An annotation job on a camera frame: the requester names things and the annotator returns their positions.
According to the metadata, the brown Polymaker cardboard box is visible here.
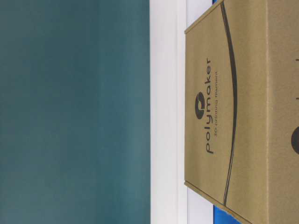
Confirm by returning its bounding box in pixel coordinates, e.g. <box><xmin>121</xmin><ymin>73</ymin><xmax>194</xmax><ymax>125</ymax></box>
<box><xmin>185</xmin><ymin>0</ymin><xmax>299</xmax><ymax>224</ymax></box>

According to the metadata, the blue cloth mat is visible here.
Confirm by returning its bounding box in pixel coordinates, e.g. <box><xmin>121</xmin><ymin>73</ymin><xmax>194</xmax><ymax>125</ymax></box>
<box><xmin>214</xmin><ymin>1</ymin><xmax>240</xmax><ymax>224</ymax></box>

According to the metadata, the white stand platform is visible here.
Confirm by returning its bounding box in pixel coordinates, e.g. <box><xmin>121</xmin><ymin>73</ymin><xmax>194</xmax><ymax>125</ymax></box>
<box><xmin>149</xmin><ymin>0</ymin><xmax>214</xmax><ymax>224</ymax></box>

